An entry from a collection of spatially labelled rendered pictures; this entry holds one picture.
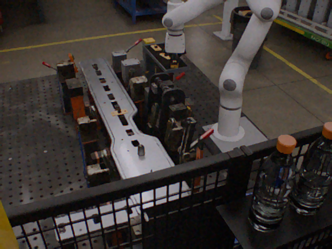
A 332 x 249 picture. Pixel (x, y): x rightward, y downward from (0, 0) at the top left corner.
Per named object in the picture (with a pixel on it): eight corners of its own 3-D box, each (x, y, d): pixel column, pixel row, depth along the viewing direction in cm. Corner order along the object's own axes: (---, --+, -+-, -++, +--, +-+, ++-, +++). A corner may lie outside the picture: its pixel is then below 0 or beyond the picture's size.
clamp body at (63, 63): (60, 109, 231) (51, 60, 210) (81, 105, 236) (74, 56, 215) (62, 117, 223) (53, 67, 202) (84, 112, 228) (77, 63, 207)
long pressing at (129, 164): (73, 63, 224) (73, 60, 223) (106, 57, 231) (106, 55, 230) (139, 220, 120) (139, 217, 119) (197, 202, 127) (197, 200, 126)
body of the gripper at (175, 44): (185, 29, 175) (184, 48, 182) (165, 28, 175) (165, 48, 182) (185, 34, 169) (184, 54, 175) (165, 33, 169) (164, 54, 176)
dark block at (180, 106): (166, 173, 181) (168, 105, 157) (179, 169, 184) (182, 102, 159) (170, 179, 178) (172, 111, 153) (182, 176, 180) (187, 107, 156)
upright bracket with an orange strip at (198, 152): (190, 224, 154) (197, 137, 125) (192, 223, 154) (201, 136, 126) (192, 229, 152) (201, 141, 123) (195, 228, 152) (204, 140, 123)
